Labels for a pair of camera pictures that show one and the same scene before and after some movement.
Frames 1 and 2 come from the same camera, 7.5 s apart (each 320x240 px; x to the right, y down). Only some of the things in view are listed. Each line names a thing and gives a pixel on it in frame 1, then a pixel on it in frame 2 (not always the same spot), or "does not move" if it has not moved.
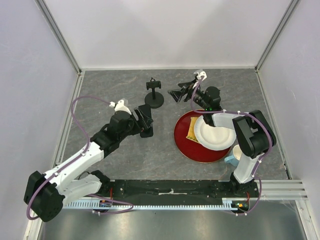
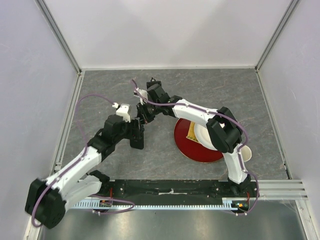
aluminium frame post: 62,40 does not move
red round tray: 191,149 does not move
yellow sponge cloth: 191,133 does not move
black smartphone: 147,132 -> 137,143
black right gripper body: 198,98 -> 148,111
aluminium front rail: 281,190 does not move
